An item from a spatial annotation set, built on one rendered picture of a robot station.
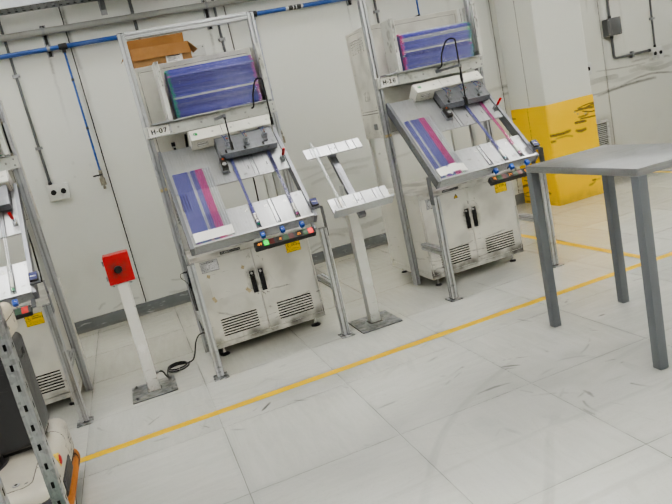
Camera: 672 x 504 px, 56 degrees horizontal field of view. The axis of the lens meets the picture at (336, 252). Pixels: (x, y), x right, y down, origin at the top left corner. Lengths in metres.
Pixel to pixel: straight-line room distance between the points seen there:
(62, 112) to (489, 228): 3.24
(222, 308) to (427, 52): 2.05
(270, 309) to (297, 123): 2.13
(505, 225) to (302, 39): 2.36
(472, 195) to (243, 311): 1.64
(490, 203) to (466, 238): 0.28
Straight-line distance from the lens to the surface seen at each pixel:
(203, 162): 3.71
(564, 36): 6.11
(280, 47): 5.49
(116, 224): 5.27
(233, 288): 3.72
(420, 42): 4.24
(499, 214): 4.33
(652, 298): 2.69
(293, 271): 3.78
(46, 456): 1.70
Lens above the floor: 1.23
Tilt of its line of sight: 12 degrees down
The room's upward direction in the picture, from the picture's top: 13 degrees counter-clockwise
